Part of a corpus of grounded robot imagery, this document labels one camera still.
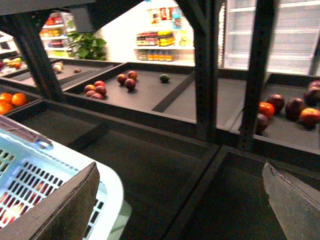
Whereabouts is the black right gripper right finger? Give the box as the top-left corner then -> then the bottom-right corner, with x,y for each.
262,161 -> 320,240

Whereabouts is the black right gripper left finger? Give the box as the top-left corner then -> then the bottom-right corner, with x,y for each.
0,162 -> 100,240

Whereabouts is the light blue plastic basket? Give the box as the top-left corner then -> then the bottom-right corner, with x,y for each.
0,129 -> 132,240

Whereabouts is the orange tangerine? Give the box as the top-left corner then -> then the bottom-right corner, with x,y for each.
11,92 -> 29,107
0,101 -> 14,115
0,92 -> 13,104

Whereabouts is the black display stand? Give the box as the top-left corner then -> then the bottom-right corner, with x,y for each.
0,0 -> 320,240

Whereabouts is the glass door fridge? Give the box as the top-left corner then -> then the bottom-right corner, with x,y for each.
223,0 -> 320,75

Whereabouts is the green potted plant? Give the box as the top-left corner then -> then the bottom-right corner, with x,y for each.
67,30 -> 107,61

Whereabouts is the white grocery shelf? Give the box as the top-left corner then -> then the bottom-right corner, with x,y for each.
133,4 -> 195,65

